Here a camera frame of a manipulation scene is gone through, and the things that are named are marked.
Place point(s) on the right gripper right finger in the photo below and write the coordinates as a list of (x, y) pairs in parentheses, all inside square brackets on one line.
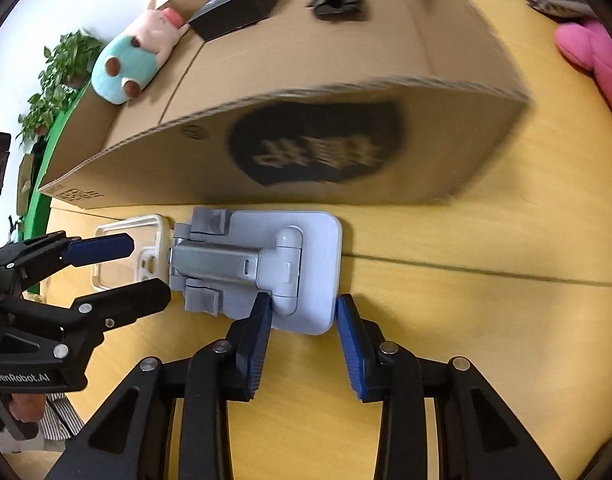
[(478, 435)]

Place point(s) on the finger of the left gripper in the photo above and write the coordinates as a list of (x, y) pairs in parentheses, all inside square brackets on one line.
[(86, 250), (112, 308)]

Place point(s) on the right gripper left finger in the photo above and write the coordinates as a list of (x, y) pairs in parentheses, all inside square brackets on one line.
[(128, 437)]

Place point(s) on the white folding phone stand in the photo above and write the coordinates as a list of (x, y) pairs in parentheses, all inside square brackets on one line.
[(222, 259)]

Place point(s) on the pink pig plush toy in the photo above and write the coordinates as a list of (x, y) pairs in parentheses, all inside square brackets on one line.
[(129, 62)]

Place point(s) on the black charger box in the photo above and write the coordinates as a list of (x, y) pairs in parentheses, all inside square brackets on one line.
[(218, 18)]

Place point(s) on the person left hand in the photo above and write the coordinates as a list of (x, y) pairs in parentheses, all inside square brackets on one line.
[(27, 407)]

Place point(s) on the cream phone case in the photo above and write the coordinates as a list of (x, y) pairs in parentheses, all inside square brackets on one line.
[(152, 236)]

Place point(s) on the large potted green plant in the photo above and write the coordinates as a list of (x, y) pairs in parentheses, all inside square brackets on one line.
[(68, 67)]

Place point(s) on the brown cardboard box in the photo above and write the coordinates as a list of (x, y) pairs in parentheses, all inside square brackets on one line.
[(401, 104)]

